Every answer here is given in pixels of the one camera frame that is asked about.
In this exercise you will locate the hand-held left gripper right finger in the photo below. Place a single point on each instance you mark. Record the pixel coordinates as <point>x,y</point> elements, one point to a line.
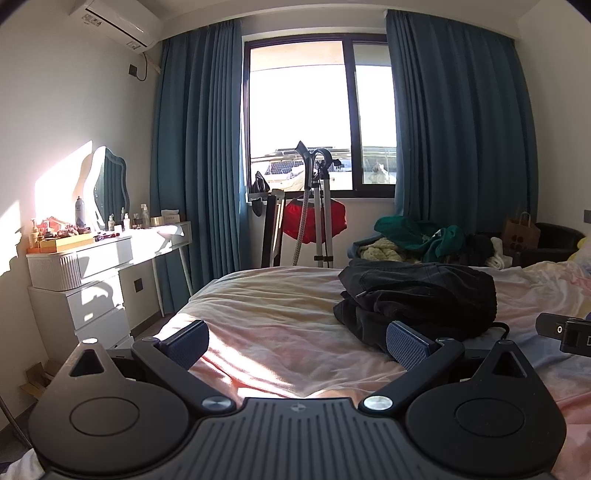
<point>406,344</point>

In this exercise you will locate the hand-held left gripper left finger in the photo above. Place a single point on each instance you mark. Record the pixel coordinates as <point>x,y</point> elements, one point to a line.
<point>187,344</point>

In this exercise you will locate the black pants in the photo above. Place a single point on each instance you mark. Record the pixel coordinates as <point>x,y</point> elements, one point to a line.
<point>415,290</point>

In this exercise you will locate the yellow pillow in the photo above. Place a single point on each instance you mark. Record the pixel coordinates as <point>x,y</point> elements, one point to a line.
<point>582,256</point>

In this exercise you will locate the pastel bed blanket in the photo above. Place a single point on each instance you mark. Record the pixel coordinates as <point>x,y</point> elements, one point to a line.
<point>277,323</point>

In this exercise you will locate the black armchair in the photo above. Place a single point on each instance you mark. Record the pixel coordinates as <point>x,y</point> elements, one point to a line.
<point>558,240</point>

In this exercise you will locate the cream knitted garment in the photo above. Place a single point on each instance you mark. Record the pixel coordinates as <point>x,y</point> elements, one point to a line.
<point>378,251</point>

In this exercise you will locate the white drawer unit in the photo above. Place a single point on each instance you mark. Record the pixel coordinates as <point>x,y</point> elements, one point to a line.
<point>97,304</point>

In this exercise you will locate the blue laundry basket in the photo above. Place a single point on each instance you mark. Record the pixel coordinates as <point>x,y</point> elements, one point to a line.
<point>354,251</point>

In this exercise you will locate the white cloth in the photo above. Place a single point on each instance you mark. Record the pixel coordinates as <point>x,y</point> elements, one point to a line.
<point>498,258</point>

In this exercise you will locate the green garment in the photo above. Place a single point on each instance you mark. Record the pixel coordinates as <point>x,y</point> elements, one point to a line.
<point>406,233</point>

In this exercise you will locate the white dressing table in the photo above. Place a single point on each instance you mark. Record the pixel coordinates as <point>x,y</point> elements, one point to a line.
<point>147,240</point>

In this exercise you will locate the brown paper bag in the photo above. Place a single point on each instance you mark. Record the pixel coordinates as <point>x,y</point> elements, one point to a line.
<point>521,235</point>

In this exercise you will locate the black fluffy clothing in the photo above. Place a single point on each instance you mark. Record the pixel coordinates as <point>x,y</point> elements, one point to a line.
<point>473,249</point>

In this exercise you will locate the white cosmetics box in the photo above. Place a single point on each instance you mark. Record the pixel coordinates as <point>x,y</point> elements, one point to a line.
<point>171,218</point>

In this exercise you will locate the clear bottle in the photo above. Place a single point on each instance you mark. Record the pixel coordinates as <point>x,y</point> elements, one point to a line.
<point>145,217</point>

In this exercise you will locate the dark wooden chair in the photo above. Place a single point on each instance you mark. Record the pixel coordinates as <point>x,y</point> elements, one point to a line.
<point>268,230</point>

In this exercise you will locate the red cloth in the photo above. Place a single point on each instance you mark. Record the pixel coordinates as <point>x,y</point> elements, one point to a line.
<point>334,219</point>

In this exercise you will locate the cardboard pieces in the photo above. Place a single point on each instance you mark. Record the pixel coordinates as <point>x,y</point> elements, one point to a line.
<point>39,381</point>

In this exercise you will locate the orange tray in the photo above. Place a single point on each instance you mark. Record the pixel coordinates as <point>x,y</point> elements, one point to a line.
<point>69,242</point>

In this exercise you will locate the garment steamer stand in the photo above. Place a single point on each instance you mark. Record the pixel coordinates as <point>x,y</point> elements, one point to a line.
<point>318,207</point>

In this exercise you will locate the silver spray can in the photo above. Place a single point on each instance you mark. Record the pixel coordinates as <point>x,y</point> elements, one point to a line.
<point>81,212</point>

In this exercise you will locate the black hanging bag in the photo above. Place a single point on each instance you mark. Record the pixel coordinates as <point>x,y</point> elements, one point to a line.
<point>260,189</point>

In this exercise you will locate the wavy framed vanity mirror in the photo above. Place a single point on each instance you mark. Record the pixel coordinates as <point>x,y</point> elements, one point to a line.
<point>111,184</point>

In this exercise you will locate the teal curtain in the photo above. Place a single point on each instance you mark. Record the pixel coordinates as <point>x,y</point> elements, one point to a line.
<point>198,138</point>
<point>461,115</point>

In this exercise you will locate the dark framed window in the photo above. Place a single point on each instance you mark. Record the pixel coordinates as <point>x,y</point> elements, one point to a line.
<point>300,101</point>

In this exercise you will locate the white air conditioner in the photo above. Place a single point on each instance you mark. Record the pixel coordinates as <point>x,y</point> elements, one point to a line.
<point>120,21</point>

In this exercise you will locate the low wall socket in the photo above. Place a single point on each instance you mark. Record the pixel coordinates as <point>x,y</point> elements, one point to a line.
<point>138,285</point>

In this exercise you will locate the black wall outlet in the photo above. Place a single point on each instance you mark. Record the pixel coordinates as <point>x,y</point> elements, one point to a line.
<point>133,69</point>

